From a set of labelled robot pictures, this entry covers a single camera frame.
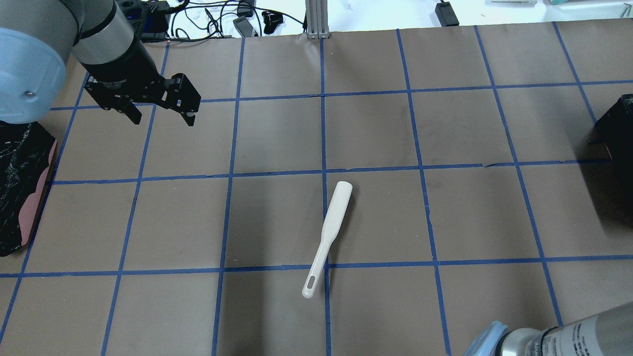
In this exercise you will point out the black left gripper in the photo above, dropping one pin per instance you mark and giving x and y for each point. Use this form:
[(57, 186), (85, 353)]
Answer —
[(117, 70)]

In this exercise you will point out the beige hand brush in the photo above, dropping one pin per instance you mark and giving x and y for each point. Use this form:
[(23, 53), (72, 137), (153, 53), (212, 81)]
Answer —
[(332, 223)]

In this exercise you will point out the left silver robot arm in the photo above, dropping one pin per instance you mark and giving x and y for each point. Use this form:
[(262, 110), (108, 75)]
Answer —
[(37, 38)]

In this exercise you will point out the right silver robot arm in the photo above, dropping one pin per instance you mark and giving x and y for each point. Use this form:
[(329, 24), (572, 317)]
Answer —
[(609, 333)]

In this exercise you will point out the black-lined bin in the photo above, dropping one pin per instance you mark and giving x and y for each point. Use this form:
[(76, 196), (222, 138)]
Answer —
[(615, 131), (26, 153)]

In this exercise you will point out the black power adapter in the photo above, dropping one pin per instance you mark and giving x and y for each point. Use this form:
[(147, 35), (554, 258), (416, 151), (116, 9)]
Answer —
[(446, 14)]

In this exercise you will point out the aluminium frame post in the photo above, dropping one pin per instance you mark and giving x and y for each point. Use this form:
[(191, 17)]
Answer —
[(316, 16)]

